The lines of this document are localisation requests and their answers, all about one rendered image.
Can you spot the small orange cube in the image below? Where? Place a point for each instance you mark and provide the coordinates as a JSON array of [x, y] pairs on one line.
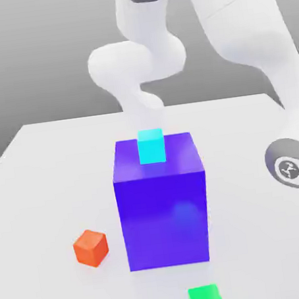
[[90, 249]]

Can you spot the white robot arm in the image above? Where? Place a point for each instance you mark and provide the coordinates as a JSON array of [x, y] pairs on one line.
[[243, 36]]

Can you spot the large blue box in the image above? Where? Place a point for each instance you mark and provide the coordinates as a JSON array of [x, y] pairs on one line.
[[162, 217]]

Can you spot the small cyan cube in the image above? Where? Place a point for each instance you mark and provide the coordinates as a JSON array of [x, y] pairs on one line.
[[151, 149]]

